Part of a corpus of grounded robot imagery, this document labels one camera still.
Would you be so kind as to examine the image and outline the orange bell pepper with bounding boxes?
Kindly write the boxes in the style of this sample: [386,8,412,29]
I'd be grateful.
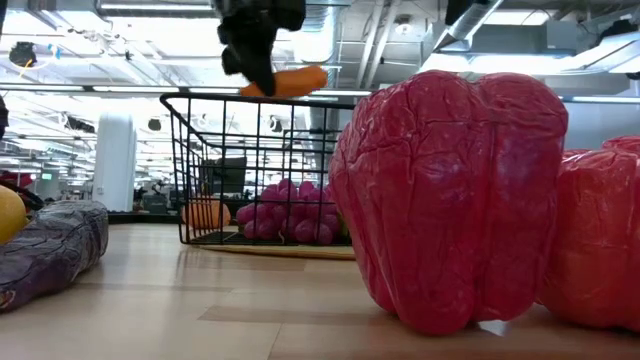
[537,135,640,335]

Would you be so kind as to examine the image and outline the orange carrot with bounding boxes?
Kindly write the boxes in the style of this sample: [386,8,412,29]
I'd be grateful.
[238,64,330,99]

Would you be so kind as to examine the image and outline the round tan woven placemat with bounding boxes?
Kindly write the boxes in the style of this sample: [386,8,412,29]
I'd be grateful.
[197,242,357,262]

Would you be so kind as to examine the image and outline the black ceiling device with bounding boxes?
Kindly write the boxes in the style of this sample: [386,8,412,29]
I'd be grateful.
[8,41,38,69]

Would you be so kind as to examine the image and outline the orange mango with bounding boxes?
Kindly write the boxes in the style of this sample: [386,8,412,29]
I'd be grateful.
[180,198,233,232]

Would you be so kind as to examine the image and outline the white building column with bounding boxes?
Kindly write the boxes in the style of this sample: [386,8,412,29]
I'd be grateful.
[91,111,138,214]

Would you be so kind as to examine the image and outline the black wire basket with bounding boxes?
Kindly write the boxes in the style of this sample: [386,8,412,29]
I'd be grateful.
[159,92,357,247]

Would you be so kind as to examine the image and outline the black computer monitor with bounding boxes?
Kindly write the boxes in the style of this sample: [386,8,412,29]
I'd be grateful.
[198,156,249,197]

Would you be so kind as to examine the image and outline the purple eggplant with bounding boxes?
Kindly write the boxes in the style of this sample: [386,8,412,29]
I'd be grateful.
[0,199,111,315]

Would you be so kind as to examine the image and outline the large yellow lemon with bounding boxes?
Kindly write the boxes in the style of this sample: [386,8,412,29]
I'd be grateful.
[0,184,29,247]

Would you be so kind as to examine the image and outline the purple grape bunch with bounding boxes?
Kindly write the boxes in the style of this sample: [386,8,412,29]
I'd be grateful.
[235,178,347,247]

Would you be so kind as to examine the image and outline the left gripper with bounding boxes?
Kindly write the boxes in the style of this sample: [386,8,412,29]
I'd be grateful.
[212,0,307,97]

